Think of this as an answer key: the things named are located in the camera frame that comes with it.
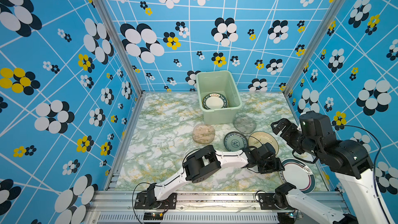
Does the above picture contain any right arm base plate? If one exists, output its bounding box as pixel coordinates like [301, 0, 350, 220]
[255, 192, 293, 211]

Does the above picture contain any right aluminium corner post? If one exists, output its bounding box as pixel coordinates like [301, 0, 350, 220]
[284, 0, 346, 98]

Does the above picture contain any white plate red green rim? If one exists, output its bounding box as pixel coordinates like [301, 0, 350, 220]
[279, 158, 316, 194]

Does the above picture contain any pink glass plate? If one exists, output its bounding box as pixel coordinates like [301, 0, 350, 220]
[192, 124, 215, 145]

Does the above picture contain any light green plastic bin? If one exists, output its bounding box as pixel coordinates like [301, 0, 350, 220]
[197, 71, 243, 124]

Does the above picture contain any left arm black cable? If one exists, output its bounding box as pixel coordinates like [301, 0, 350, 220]
[132, 181, 153, 223]

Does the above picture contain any blue floral ceramic plate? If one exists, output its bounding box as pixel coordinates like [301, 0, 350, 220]
[223, 131, 248, 151]

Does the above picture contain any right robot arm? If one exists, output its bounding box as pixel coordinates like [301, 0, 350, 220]
[271, 111, 394, 224]

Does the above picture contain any clear glass plate centre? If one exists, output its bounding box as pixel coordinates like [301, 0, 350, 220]
[182, 146, 204, 163]

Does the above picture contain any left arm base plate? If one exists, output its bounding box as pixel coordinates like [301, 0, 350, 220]
[133, 191, 177, 210]

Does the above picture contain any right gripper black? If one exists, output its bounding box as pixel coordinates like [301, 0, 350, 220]
[271, 118, 320, 161]

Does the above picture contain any aluminium front rail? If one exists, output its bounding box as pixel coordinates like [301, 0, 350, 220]
[84, 191, 314, 224]

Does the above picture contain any aluminium corner post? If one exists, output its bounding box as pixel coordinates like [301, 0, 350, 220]
[284, 0, 346, 98]
[94, 0, 143, 98]

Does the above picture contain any beige ceramic plate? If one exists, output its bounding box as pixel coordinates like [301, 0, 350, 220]
[248, 131, 279, 155]

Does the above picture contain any left aluminium corner post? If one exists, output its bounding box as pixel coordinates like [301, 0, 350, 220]
[94, 0, 143, 98]

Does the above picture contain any clear glass plate near bin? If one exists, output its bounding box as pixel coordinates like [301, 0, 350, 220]
[233, 115, 257, 134]

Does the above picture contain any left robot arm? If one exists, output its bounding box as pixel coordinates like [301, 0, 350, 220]
[146, 144, 285, 207]

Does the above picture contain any white plate dark lettered rim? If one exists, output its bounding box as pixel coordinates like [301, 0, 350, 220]
[202, 93, 228, 110]

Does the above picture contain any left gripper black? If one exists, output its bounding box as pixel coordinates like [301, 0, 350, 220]
[256, 155, 288, 174]

